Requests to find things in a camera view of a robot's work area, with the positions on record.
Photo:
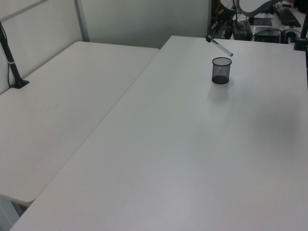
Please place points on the black box with green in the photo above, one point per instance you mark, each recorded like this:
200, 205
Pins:
241, 31

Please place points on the white side table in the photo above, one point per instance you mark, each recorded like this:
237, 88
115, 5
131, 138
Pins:
60, 108

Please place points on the grey metal partition post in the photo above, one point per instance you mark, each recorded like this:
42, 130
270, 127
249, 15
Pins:
81, 21

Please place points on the black electronic device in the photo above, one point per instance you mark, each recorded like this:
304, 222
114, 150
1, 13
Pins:
267, 35

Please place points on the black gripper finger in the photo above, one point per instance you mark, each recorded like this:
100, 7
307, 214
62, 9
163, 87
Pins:
212, 32
220, 26

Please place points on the black keyboard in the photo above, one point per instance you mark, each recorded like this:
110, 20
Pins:
287, 15

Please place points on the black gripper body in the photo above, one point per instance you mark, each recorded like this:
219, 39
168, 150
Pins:
225, 13

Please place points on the black mesh pen cup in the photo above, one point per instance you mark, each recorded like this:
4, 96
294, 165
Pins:
221, 72

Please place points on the blue and white marker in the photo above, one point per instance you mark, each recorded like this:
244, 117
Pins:
222, 48

